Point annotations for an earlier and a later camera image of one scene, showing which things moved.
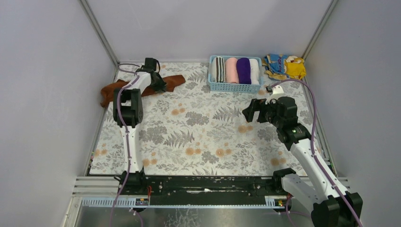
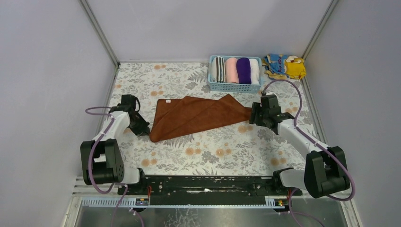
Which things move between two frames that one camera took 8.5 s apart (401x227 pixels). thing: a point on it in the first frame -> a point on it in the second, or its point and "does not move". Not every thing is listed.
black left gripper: x=157 y=82 -> x=137 y=121
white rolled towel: x=255 y=74 does not move
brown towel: x=107 y=92 -> x=172 y=117
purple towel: x=244 y=70 does not move
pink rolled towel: x=231 y=71 does not move
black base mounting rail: x=204 y=190 does not move
